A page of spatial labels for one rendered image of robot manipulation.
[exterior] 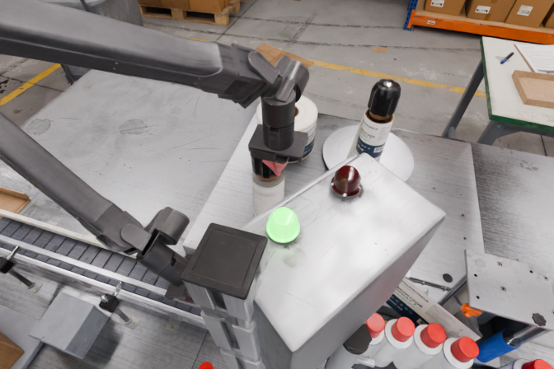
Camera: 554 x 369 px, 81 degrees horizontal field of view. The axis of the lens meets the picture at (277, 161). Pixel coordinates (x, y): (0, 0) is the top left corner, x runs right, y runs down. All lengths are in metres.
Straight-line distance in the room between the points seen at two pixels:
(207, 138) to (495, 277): 0.99
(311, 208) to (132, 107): 1.32
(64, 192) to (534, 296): 0.84
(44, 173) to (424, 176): 1.02
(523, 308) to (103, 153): 1.27
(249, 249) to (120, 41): 0.30
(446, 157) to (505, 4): 3.12
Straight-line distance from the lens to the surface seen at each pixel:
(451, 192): 1.17
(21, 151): 0.72
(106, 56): 0.44
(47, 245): 1.13
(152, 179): 1.21
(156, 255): 0.72
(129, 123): 1.46
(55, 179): 0.71
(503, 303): 0.70
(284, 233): 0.25
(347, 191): 0.28
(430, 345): 0.71
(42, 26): 0.43
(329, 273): 0.25
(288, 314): 0.24
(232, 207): 1.01
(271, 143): 0.58
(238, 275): 0.22
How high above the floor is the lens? 1.70
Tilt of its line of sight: 48 degrees down
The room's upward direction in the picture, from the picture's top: straight up
